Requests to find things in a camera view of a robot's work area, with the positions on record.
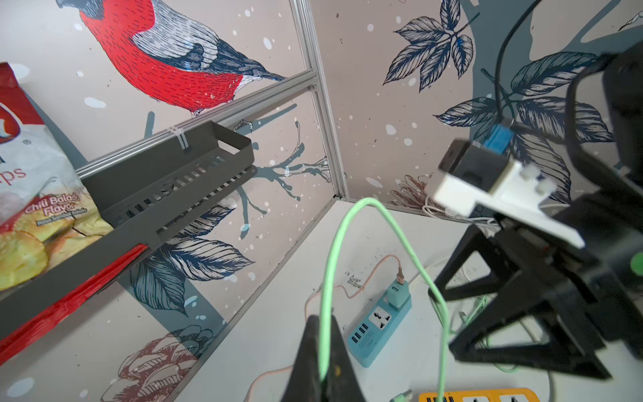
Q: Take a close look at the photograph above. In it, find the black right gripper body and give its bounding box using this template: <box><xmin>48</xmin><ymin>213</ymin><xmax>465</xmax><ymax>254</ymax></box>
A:
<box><xmin>501</xmin><ymin>190</ymin><xmax>643</xmax><ymax>353</ymax></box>

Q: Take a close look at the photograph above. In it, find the horizontal aluminium frame bar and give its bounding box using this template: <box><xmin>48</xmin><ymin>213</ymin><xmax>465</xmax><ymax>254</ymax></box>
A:
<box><xmin>77</xmin><ymin>70</ymin><xmax>319</xmax><ymax>180</ymax></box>

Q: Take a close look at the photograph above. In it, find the teal power strip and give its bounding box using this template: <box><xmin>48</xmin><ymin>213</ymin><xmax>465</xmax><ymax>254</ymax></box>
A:
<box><xmin>345</xmin><ymin>294</ymin><xmax>412</xmax><ymax>368</ymax></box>

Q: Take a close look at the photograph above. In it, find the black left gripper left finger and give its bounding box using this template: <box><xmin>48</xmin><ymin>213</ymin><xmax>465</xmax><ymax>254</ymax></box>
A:
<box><xmin>281</xmin><ymin>315</ymin><xmax>323</xmax><ymax>402</ymax></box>

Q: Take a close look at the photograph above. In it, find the black wire wall basket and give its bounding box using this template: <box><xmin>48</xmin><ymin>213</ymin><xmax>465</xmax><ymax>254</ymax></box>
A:
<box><xmin>1</xmin><ymin>122</ymin><xmax>257</xmax><ymax>338</ymax></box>

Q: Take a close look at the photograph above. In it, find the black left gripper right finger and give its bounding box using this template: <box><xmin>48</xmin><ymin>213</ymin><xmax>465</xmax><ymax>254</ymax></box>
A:
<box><xmin>323</xmin><ymin>316</ymin><xmax>366</xmax><ymax>402</ymax></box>

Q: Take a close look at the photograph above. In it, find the orange power strip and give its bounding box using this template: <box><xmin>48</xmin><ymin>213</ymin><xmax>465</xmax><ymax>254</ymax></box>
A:
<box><xmin>415</xmin><ymin>388</ymin><xmax>540</xmax><ymax>402</ymax></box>

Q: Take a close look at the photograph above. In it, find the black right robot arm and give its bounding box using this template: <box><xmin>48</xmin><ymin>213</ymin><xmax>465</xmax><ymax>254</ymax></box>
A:
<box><xmin>434</xmin><ymin>45</ymin><xmax>642</xmax><ymax>380</ymax></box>

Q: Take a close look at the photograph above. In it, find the pink charging cable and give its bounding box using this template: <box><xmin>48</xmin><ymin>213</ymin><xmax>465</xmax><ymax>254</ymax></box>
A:
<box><xmin>243</xmin><ymin>253</ymin><xmax>408</xmax><ymax>402</ymax></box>

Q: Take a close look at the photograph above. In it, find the right rear frame post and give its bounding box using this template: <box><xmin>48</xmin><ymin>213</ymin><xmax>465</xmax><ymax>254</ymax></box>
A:
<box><xmin>290</xmin><ymin>0</ymin><xmax>350</xmax><ymax>200</ymax></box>

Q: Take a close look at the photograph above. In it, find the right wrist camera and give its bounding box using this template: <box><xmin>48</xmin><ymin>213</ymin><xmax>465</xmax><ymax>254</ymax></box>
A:
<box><xmin>432</xmin><ymin>119</ymin><xmax>585</xmax><ymax>249</ymax></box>

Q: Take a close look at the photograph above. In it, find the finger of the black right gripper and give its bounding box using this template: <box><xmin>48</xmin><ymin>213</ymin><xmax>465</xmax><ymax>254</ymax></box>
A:
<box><xmin>449</xmin><ymin>296</ymin><xmax>612</xmax><ymax>380</ymax></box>
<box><xmin>435</xmin><ymin>224</ymin><xmax>522</xmax><ymax>302</ymax></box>

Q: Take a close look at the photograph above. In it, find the light green charging cable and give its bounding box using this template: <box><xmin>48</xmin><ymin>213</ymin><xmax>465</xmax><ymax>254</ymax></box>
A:
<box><xmin>317</xmin><ymin>197</ymin><xmax>523</xmax><ymax>402</ymax></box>

